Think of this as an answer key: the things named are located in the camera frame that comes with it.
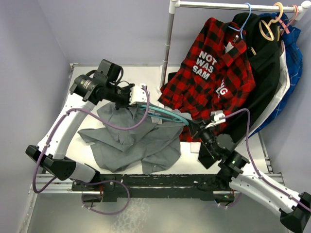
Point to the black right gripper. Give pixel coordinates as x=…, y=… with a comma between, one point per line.
x=196, y=126

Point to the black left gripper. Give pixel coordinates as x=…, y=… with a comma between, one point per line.
x=126, y=103

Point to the teal plastic hanger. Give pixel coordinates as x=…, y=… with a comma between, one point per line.
x=167, y=115

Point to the grey button-up shirt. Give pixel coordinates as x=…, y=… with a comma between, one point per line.
x=156, y=146

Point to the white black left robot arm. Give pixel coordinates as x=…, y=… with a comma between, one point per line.
x=85, y=93

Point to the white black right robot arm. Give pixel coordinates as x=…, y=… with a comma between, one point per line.
x=238, y=173

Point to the red black plaid shirt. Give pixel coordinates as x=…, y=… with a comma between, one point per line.
x=215, y=74

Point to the white hanging shirt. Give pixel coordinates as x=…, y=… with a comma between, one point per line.
x=272, y=110

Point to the black hanging shirt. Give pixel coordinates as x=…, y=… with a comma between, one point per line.
x=265, y=73

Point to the blue checked shirt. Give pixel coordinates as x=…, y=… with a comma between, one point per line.
x=294, y=59

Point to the pink plastic hanger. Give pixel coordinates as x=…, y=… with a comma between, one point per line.
x=284, y=24

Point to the blue white paper hang tag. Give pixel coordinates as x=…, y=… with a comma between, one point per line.
x=156, y=120

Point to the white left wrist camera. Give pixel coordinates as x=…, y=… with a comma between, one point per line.
x=138, y=94

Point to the aluminium extrusion rail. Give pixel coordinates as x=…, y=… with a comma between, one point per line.
x=203, y=182

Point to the silver clothes rack frame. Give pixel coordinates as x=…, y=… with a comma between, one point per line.
x=175, y=4

